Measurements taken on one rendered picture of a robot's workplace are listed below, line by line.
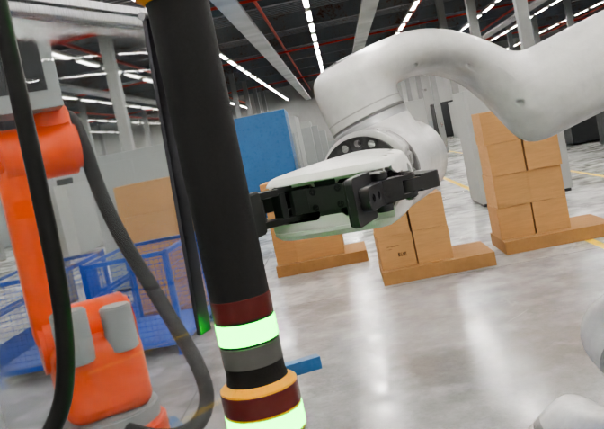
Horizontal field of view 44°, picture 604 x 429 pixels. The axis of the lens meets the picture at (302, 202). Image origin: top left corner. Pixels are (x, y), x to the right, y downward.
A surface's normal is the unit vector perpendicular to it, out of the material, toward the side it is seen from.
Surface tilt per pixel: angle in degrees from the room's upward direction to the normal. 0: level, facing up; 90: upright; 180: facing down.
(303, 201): 91
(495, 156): 90
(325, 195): 91
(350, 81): 80
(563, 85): 92
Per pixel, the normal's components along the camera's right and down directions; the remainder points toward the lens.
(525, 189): -0.03, 0.09
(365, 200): -0.37, 0.17
